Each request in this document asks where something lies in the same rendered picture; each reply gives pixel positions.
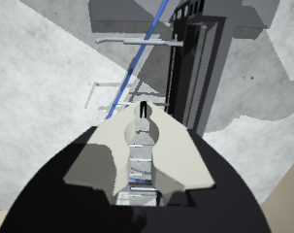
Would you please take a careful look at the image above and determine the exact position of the dark grey free-standing rack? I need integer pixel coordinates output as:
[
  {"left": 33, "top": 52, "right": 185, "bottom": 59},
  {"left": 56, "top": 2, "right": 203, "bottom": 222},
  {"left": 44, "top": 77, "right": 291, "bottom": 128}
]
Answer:
[{"left": 91, "top": 0, "right": 280, "bottom": 206}]

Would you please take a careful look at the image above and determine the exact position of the blue cable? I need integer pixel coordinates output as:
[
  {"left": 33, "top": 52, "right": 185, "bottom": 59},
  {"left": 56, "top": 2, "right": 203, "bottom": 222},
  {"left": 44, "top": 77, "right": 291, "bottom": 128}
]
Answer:
[{"left": 107, "top": 0, "right": 169, "bottom": 183}]

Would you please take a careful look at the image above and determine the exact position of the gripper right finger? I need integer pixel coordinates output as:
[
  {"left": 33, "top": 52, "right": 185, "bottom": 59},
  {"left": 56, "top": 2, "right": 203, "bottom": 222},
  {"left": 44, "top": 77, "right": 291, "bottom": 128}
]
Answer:
[{"left": 144, "top": 100, "right": 272, "bottom": 233}]

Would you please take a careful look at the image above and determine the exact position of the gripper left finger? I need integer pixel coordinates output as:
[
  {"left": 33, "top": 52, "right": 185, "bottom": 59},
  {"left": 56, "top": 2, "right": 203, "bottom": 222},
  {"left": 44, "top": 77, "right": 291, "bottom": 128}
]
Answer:
[{"left": 0, "top": 100, "right": 144, "bottom": 233}]

